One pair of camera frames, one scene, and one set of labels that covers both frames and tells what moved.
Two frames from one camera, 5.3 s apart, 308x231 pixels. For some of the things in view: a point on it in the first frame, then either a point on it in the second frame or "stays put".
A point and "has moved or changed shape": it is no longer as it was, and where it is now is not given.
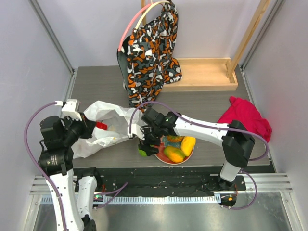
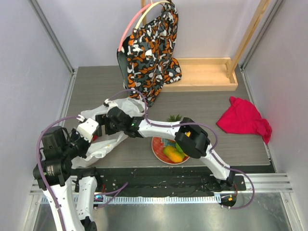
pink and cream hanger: (152, 4) stays put
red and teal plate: (168, 140) stays put
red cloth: (244, 111) stays put
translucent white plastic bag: (121, 122) has moved or changed shape
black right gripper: (149, 140) -> (106, 123)
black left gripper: (87, 124) -> (83, 153)
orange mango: (173, 154) stays put
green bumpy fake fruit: (142, 152) -> (179, 148)
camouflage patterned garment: (147, 58) stays put
